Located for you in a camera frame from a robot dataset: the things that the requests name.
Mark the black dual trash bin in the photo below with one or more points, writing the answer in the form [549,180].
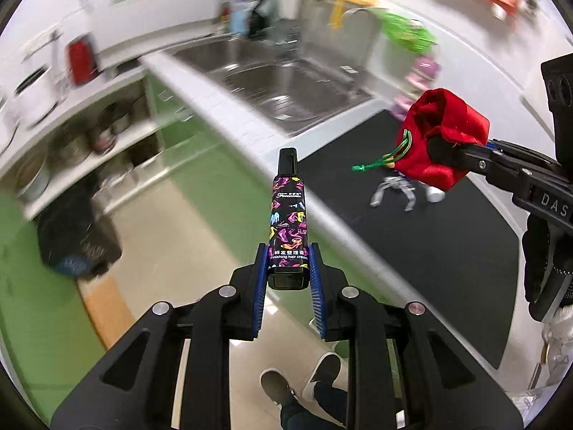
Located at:
[74,241]

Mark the right black white shoe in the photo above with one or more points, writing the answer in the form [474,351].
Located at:
[327,370]

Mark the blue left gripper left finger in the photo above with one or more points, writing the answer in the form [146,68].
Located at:
[259,293]

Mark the white open shelf unit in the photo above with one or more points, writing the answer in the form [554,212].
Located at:
[91,126]

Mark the stacked pastel cups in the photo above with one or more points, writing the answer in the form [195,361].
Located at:
[422,76]

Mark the clear plastic water bottle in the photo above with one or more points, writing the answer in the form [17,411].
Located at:
[434,194]

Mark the green cloth on wall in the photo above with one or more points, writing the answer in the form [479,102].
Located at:
[409,34]

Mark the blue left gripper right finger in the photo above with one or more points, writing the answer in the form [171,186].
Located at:
[315,282]

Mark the stainless steel kitchen sink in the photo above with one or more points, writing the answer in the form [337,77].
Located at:
[293,93]

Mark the orange floor mat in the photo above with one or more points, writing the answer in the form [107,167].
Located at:
[106,308]

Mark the red appliance on shelf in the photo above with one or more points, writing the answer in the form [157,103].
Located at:
[82,60]

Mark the black colourful hair cream tube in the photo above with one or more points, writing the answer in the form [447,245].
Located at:
[288,254]

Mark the black counter mat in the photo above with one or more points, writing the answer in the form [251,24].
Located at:
[460,254]

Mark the left black white shoe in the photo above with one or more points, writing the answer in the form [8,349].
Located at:
[276,387]

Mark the red drawstring pouch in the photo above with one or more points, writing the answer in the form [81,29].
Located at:
[436,125]

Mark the black white shoe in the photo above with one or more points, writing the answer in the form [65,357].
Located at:
[276,387]
[327,370]

